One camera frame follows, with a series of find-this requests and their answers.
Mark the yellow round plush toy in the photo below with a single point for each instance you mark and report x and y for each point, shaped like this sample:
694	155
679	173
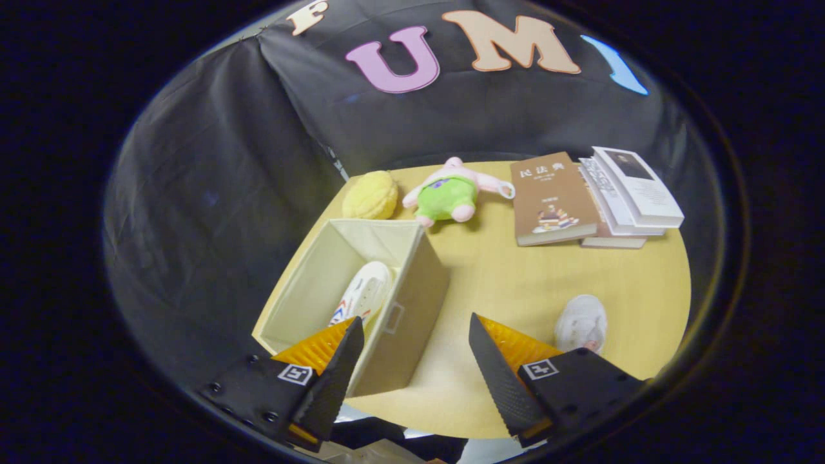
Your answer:
370	195

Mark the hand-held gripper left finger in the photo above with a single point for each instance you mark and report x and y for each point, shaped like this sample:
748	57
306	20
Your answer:
335	386

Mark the white book with dark photo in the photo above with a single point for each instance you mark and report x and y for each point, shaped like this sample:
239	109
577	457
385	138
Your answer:
644	190

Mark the white striped cover book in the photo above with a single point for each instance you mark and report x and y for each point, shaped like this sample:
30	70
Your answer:
606	200

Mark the white striped shoe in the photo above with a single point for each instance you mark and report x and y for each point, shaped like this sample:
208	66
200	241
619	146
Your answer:
367	290
582	322

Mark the pink and green plush toy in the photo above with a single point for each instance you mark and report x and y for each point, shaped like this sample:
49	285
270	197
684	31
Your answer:
445	196

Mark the black backdrop cloth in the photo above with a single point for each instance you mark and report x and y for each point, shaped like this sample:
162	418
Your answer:
225	180

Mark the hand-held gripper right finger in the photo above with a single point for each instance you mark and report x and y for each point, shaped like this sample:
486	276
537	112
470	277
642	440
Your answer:
499	386

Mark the brown cover book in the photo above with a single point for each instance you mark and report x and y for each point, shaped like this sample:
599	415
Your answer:
551	193

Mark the beige fabric storage box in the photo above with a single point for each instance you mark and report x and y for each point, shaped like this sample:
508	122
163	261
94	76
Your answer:
419	303

